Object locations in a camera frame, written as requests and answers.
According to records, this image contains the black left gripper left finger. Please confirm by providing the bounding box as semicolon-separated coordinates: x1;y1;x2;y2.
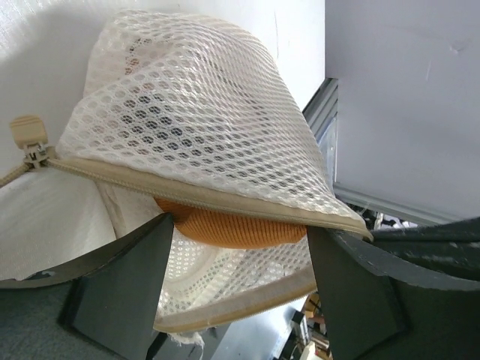
1;214;173;359

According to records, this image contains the right aluminium frame post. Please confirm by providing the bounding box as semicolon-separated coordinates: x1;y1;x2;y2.
303;78;339;143

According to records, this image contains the white mesh laundry bag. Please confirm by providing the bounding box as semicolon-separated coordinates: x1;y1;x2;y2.
1;10;371;342

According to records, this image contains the orange bra black trim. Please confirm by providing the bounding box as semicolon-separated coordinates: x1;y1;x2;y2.
154;198;307;250

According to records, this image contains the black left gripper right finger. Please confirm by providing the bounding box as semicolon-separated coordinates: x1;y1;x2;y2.
307;220;479;359

